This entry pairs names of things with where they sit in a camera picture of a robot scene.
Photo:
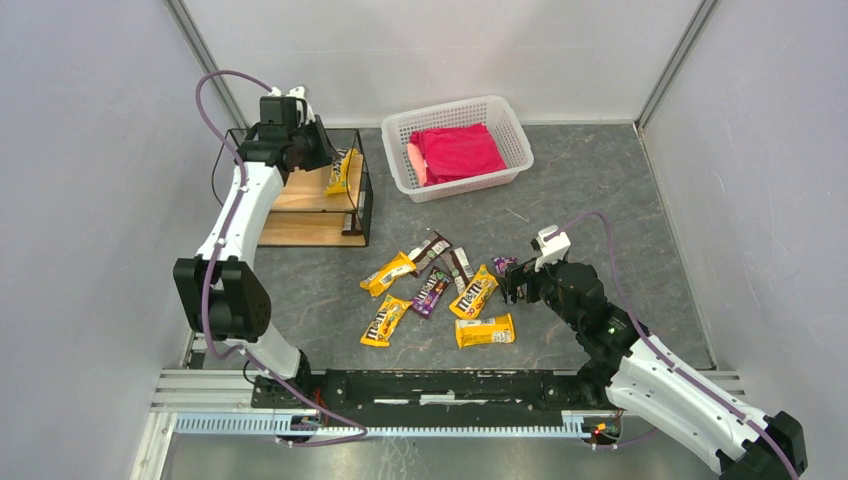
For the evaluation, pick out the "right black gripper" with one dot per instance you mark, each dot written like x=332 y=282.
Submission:
x=525 y=282

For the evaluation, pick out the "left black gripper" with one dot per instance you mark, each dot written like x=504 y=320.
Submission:
x=325 y=153

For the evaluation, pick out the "purple brown M&M bag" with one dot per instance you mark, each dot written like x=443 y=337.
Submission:
x=502 y=264

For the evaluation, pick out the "yellow candy bag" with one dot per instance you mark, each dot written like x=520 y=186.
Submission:
x=338 y=180
x=494 y=330
x=380 y=281

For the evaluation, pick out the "yellow M&M bag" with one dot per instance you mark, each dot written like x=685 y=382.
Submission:
x=470 y=303
x=384 y=322

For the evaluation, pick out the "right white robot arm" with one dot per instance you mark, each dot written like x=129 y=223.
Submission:
x=631 y=369

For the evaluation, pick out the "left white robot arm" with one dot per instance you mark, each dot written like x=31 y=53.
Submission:
x=221 y=295

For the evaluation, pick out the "brown candy bag middle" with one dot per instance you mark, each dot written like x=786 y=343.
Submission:
x=459 y=267

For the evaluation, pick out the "brown candy bag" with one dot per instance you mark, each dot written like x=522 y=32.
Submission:
x=427 y=251
x=459 y=267

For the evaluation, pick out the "brown candy bag lower shelf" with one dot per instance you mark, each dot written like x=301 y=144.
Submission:
x=351 y=225

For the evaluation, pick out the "purple candy bag centre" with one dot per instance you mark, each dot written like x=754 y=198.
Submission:
x=430 y=293

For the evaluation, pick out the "brown candy bag top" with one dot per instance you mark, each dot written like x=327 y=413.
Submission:
x=427 y=251

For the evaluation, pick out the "pink folded cloth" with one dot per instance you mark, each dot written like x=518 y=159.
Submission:
x=443 y=155

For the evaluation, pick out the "white plastic basket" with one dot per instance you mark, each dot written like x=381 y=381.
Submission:
x=492 y=110

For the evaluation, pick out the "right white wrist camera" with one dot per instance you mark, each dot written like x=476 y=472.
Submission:
x=551 y=245

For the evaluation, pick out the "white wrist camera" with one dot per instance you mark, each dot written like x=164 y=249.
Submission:
x=304 y=111
x=551 y=245

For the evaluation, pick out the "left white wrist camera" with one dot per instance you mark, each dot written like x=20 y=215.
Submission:
x=304 y=111

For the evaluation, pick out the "black wire wooden shelf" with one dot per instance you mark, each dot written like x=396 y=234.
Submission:
x=302 y=216

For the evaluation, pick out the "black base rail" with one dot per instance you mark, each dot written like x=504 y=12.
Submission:
x=452 y=398

